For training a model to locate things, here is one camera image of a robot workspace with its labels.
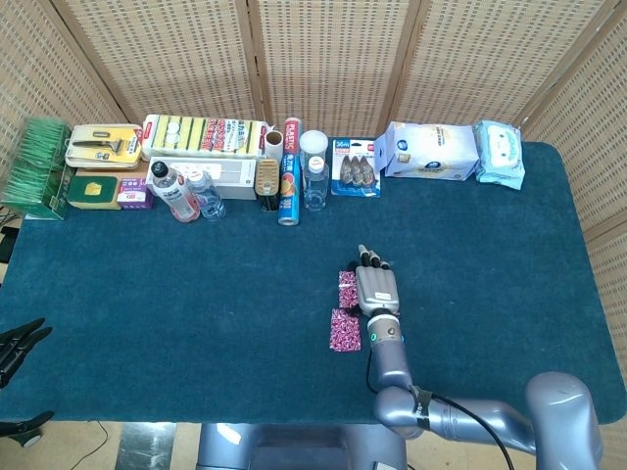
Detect tall clear bottle white cap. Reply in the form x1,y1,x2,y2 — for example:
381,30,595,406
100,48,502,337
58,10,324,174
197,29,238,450
303,155,330,212

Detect black devices on floor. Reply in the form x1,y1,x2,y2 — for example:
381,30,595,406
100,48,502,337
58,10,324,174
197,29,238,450
0,205,24,268

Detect thin black floor cable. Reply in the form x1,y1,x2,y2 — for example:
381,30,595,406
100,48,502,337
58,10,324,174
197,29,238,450
68,419,110,470

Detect pink drink bottle black cap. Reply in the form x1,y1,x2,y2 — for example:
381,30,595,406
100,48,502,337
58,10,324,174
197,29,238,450
150,161,201,225

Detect white tissue pack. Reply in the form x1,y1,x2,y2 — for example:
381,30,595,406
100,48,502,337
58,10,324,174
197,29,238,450
374,120,480,182

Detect long white carton box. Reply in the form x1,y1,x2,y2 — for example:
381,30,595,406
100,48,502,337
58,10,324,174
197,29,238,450
146,156,260,201

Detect yellow green sponge multipack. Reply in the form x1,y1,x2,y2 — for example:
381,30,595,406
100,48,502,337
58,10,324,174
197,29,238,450
141,114,269,159

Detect grey robot torso base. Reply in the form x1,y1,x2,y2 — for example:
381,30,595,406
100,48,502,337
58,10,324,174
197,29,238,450
195,422,408,470

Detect clear plastic jar white lid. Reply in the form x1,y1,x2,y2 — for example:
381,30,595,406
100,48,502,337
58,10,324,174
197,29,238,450
299,130,330,170

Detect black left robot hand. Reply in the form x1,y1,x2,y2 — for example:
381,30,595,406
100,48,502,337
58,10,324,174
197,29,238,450
0,317,54,435

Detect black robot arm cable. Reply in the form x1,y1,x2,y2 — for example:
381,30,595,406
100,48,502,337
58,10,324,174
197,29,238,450
364,364,513,470

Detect blue plastic wrap box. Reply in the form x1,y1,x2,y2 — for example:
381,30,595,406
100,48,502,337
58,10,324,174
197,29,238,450
277,117,303,226

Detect woven rattan folding screen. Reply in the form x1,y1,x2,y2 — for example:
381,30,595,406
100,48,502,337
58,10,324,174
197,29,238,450
0,0,627,353

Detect yellow razor blister package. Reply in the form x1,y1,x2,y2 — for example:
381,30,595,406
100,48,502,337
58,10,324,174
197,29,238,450
65,123,144,170

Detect black velcro strap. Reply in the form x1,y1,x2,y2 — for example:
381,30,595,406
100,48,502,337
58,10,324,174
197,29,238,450
410,385,434,429

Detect small clear water bottle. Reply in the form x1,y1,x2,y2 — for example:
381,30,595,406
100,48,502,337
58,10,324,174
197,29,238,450
187,169,227,220

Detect small purple box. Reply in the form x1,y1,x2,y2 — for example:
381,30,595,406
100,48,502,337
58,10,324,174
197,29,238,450
116,177,154,212

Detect light blue wet wipes pack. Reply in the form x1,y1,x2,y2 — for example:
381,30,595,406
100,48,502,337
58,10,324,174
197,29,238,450
472,119,526,191

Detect green yellow scouring sponge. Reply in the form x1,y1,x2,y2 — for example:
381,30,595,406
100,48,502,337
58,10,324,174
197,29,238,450
66,174,121,212

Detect blue blister pack of hooks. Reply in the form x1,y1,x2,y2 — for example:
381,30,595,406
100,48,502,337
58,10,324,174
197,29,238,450
330,137,382,199

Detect teal felt table mat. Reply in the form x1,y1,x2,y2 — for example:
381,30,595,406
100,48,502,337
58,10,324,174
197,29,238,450
0,141,619,426

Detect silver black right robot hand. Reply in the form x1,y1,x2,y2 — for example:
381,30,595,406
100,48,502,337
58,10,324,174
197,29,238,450
350,244,401,317

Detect green toothpick box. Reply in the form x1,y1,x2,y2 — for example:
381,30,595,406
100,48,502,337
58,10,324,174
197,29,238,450
0,117,73,221

